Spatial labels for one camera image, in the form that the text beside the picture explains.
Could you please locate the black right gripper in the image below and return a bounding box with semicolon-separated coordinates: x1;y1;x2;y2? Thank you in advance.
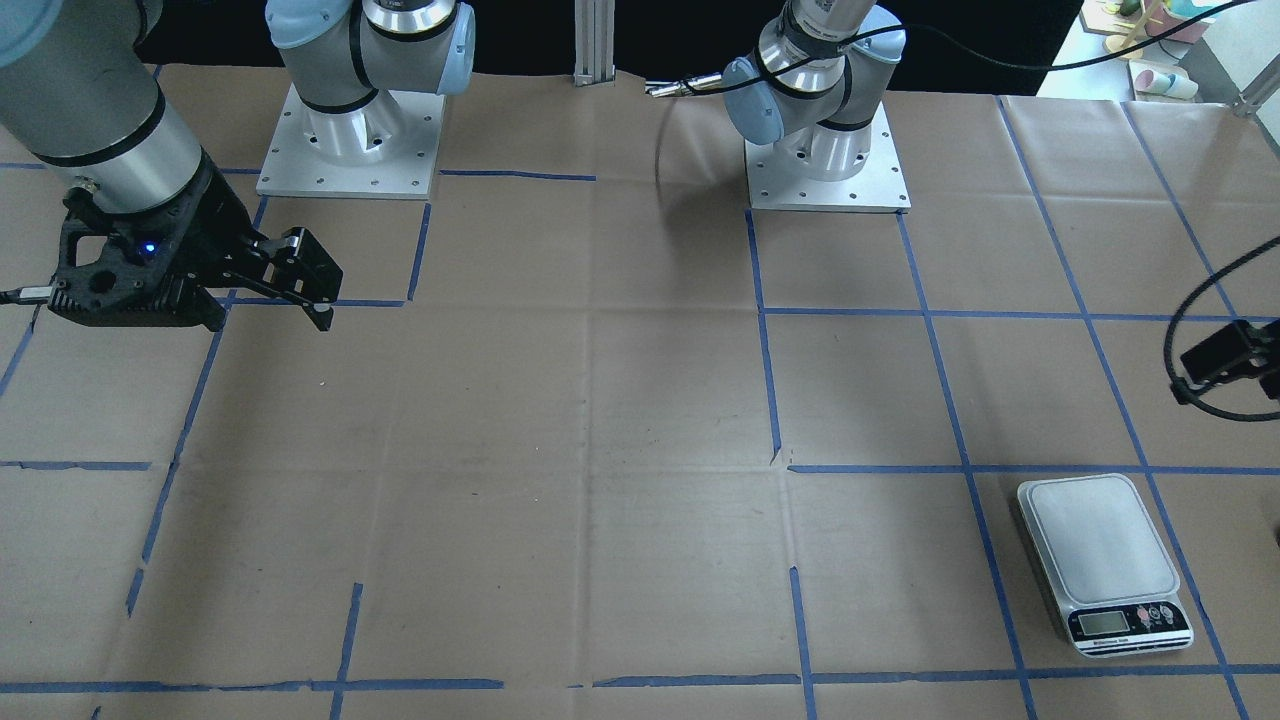
47;155;343;332

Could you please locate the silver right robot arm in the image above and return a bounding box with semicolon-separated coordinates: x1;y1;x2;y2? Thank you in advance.
1;1;477;332

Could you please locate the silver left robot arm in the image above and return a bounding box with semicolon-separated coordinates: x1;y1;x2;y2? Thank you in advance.
718;1;1277;421

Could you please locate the silver digital kitchen scale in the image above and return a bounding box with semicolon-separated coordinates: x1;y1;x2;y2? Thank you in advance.
1016;473;1196;659

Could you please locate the brown paper table cover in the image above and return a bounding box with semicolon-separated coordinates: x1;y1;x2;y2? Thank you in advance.
1;65;1277;719

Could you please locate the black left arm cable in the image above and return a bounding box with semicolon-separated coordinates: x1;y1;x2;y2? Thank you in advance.
680;0;1280;421

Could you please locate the aluminium frame post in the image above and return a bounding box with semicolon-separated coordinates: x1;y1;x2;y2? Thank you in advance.
572;0;617;88

